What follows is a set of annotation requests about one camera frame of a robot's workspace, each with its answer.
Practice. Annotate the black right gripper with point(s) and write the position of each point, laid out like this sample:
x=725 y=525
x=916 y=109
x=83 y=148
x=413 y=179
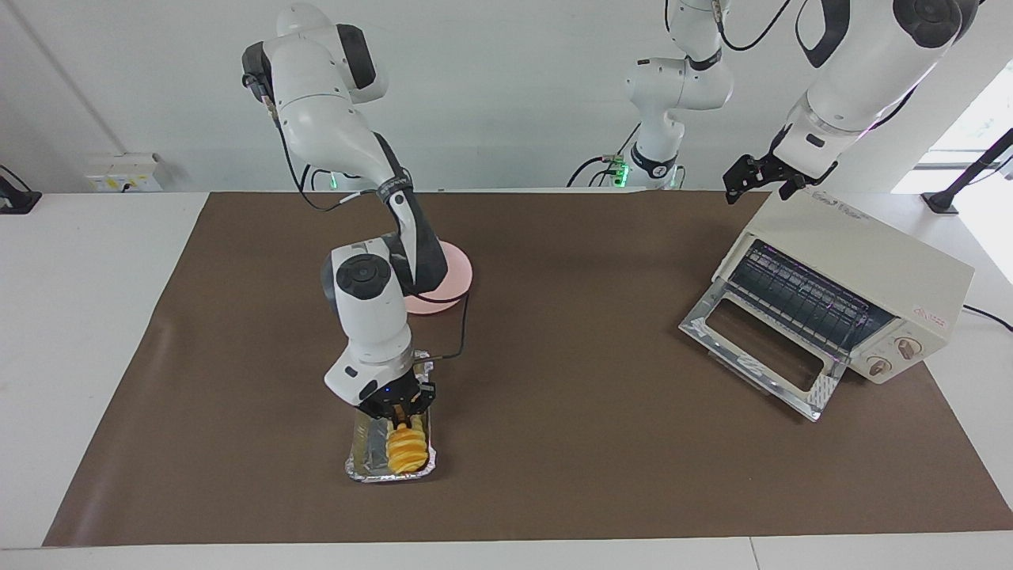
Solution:
x=396 y=394

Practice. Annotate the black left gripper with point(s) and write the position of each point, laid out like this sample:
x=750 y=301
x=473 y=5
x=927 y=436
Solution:
x=764 y=170

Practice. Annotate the golden ridged bread loaf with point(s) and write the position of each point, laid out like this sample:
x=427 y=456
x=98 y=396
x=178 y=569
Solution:
x=407 y=453

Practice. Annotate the aluminium foil tray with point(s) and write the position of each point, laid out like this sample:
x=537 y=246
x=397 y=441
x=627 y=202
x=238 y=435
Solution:
x=366 y=455

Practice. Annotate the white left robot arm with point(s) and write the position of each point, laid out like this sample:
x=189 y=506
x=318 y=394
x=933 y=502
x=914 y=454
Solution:
x=870 y=71

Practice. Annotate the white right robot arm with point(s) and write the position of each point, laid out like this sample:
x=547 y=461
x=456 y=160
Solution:
x=316 y=103

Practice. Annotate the cream toaster oven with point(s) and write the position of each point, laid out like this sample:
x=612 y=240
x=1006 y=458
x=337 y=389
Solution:
x=870 y=245

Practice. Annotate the glass oven door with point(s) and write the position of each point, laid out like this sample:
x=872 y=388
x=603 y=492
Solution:
x=823 y=392

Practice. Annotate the small cream oven knob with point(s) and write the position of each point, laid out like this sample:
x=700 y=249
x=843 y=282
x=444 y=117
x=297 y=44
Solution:
x=878 y=366

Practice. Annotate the large cream oven knob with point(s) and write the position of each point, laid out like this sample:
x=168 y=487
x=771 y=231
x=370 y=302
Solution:
x=907 y=347

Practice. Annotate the pink round plate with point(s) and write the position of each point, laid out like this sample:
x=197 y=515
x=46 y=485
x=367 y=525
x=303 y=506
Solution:
x=459 y=277

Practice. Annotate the brown table mat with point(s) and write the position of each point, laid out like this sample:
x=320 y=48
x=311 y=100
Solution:
x=593 y=435

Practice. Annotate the black table clamp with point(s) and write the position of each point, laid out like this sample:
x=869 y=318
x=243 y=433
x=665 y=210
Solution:
x=16 y=202

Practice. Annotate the white wall socket box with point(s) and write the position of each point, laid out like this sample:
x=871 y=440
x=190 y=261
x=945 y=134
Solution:
x=119 y=170

